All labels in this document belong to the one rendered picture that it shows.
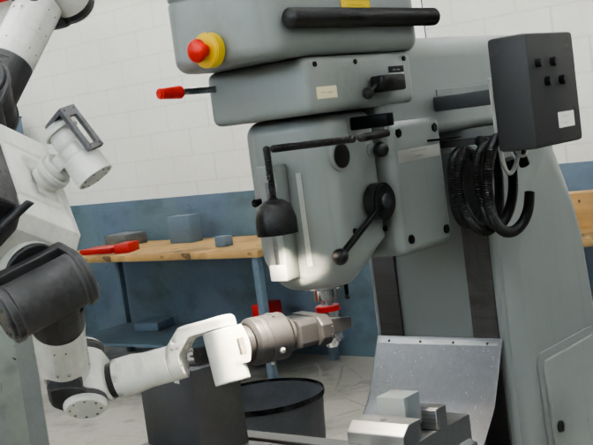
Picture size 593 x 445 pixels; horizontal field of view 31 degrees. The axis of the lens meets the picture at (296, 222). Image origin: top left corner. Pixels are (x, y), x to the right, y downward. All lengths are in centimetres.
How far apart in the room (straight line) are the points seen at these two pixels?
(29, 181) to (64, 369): 32
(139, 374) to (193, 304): 643
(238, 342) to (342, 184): 34
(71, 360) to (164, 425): 56
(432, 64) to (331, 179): 41
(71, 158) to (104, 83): 697
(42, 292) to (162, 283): 688
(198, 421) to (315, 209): 57
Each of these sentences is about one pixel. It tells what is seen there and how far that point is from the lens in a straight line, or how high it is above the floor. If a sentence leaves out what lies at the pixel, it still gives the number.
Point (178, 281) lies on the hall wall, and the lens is 843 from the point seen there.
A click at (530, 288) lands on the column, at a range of 234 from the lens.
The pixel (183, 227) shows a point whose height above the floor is 100.
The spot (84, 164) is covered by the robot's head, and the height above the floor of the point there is 160.
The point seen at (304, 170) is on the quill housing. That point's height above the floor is 153.
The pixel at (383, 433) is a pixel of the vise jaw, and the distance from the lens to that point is 194.
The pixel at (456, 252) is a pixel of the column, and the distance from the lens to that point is 231.
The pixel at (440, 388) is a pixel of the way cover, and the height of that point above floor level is 102.
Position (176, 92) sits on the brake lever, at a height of 170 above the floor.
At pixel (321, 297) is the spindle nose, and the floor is 129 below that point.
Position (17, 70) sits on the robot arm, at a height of 178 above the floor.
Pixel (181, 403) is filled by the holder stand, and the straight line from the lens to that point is 229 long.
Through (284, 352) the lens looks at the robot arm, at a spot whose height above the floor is 121.
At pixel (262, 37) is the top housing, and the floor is 177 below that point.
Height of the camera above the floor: 161
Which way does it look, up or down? 5 degrees down
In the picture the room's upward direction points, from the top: 8 degrees counter-clockwise
